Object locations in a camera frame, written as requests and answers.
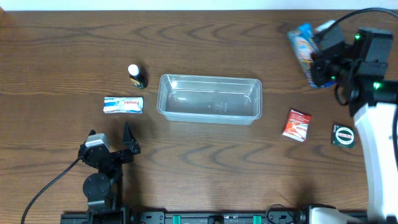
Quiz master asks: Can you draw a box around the white blue Panadol box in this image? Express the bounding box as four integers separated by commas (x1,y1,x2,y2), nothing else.
103,96,144,114

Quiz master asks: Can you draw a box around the blue children patches box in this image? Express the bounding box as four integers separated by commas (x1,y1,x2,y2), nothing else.
287,23,334,88

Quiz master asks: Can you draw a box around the red Panadol box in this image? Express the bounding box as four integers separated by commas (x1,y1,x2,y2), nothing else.
282,109,312,142

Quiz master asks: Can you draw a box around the green round-label box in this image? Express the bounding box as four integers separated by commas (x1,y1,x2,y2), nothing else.
331,124,355,149

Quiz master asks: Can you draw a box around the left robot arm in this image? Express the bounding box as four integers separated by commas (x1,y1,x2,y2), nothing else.
78,122,141,223

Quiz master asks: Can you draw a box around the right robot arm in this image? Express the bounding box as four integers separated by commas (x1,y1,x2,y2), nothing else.
309,21,397,223

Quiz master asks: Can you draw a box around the clear plastic container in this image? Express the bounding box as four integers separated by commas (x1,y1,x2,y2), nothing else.
157,74,262,125

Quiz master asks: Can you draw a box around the small dark dropper bottle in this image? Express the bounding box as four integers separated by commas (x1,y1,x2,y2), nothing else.
127,64,147,89

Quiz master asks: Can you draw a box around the left black cable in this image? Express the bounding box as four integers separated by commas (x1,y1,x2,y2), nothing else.
20,157,81,224

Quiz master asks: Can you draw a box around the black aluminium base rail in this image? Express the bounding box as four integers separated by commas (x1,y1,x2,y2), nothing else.
60,210,371,224

